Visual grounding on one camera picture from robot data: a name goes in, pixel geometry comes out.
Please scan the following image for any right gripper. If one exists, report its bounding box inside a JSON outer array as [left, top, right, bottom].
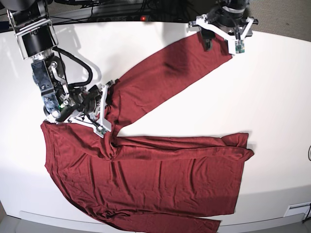
[[64, 80, 115, 130]]

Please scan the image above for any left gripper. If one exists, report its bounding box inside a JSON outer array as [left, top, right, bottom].
[[188, 8, 258, 51]]

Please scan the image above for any dark red long-sleeve shirt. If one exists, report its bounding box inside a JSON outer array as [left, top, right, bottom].
[[41, 34, 254, 233]]

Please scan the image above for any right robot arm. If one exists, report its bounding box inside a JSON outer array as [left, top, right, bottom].
[[0, 0, 114, 137]]

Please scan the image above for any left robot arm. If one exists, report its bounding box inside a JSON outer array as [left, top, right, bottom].
[[188, 0, 259, 55]]

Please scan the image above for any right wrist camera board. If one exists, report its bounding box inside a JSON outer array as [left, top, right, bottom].
[[93, 124, 111, 138]]

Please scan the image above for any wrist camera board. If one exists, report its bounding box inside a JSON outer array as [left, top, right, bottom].
[[227, 39, 245, 55], [93, 124, 111, 138]]

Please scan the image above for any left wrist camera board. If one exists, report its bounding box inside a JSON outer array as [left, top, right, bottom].
[[227, 39, 245, 55]]

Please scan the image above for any black power strip red switch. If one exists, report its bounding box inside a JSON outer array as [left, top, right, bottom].
[[91, 15, 150, 22]]

